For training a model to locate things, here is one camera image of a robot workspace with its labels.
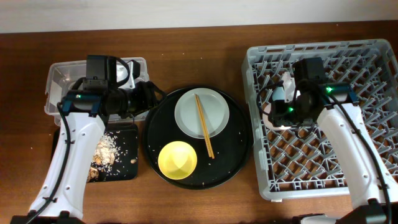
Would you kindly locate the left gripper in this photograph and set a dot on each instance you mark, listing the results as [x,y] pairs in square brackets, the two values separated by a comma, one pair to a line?
[143,98]

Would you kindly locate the blue cup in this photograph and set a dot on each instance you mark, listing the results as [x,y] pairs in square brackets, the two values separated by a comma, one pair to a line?
[278,94]

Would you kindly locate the food scraps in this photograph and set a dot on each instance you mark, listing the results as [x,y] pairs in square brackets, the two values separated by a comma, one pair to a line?
[105,152]

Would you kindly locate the yellow bowl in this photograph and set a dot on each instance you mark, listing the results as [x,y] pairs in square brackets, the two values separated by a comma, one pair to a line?
[177,160]

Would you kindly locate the wooden chopstick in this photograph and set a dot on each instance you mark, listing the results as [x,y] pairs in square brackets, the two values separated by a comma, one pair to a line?
[202,124]
[206,130]

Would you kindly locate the pink cup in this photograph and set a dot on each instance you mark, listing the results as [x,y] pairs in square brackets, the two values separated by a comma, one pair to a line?
[268,124]

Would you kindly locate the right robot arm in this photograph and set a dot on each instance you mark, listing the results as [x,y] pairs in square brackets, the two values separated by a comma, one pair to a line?
[335,108]

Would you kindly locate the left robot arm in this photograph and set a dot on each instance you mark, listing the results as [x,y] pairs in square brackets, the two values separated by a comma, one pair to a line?
[85,111]

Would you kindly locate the grey dishwasher rack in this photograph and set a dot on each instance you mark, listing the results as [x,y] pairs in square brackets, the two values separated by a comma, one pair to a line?
[300,162]

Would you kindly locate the clear plastic bin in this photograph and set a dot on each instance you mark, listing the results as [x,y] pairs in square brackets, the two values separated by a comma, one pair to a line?
[63,75]

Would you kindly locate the white plate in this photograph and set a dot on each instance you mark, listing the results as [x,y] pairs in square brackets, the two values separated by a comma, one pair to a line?
[215,111]

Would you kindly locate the black rectangular tray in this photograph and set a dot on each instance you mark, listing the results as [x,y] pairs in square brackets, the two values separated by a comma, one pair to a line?
[124,155]

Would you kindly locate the round black tray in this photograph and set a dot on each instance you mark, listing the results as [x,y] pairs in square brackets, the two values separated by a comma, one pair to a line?
[231,146]

